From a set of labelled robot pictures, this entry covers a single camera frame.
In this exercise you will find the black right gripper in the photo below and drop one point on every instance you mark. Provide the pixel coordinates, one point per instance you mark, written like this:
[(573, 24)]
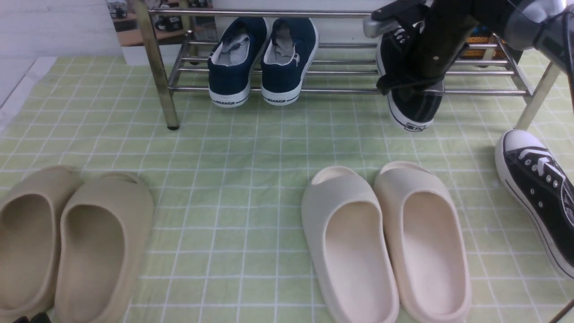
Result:
[(437, 36)]

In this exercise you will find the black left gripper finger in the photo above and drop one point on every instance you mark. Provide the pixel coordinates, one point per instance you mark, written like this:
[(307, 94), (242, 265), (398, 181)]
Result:
[(22, 319)]

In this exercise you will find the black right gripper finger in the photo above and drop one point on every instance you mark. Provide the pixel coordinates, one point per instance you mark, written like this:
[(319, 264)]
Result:
[(41, 317)]

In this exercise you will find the black canvas sneaker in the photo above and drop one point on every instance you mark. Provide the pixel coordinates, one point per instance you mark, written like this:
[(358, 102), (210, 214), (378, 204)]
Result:
[(535, 179), (413, 110)]

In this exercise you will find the metal shoe rack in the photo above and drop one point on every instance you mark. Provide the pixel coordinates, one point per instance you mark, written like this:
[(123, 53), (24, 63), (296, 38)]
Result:
[(497, 53)]

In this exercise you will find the tan slipper far left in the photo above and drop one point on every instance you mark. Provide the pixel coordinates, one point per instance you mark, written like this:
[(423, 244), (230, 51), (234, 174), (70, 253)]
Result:
[(30, 239)]

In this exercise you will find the tan slipper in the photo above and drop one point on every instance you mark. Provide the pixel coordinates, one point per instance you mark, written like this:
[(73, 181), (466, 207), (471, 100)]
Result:
[(30, 239), (103, 229)]

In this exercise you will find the navy sneaker right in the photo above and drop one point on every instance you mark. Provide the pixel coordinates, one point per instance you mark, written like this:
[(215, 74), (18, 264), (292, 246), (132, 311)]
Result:
[(291, 50)]

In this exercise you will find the navy sneaker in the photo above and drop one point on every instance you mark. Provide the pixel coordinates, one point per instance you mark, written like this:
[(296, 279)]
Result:
[(291, 50), (232, 60)]

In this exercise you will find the cream slipper right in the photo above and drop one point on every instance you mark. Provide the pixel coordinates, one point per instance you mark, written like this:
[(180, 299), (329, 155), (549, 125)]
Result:
[(425, 243)]

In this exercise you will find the cream slipper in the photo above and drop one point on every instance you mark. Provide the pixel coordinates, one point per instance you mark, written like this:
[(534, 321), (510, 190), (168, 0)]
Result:
[(342, 223), (425, 243)]

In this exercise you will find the cream slipper left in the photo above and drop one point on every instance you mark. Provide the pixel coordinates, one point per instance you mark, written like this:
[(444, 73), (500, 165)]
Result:
[(342, 223)]

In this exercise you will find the navy sneaker left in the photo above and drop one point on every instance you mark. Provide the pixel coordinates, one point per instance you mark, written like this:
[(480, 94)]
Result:
[(232, 60)]

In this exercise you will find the green checkered floor cloth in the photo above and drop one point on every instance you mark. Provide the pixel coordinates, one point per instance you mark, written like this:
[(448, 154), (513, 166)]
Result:
[(227, 244)]

